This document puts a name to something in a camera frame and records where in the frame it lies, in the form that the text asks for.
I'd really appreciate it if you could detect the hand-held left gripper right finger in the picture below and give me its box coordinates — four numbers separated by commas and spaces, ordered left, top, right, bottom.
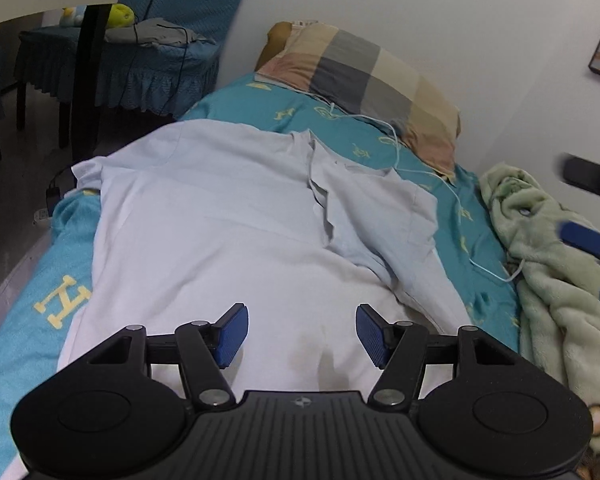
356, 303, 518, 407

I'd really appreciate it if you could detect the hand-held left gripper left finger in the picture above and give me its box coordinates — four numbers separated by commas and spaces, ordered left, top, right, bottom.
87, 302, 250, 407

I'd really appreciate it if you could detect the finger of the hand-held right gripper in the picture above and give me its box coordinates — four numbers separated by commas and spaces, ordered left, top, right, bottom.
557, 219, 600, 281
557, 154, 600, 196

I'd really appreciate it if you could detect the white shirt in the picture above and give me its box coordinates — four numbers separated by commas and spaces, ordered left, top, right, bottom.
2, 120, 473, 480

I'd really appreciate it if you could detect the green fleece printed blanket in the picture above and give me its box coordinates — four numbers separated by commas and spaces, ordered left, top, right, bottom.
480, 161, 600, 480

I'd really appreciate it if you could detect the bed with teal sheet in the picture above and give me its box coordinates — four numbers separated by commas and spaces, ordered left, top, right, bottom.
0, 72, 523, 480

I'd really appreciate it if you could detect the black power adapter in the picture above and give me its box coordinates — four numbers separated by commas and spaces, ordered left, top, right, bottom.
46, 167, 76, 207

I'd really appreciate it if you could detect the plaid pillow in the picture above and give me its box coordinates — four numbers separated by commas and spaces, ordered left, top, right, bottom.
254, 22, 462, 178

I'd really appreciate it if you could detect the grey cloth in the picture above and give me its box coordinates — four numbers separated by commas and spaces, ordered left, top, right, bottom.
104, 17, 216, 48

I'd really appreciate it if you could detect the yellow-green plush toy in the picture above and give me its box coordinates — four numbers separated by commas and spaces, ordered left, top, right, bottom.
107, 4, 135, 28

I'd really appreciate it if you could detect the white charging cable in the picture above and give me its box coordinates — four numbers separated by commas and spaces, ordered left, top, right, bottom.
310, 102, 526, 282

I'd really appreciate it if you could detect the thin black cable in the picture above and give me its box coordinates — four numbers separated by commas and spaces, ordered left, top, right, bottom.
130, 0, 193, 113

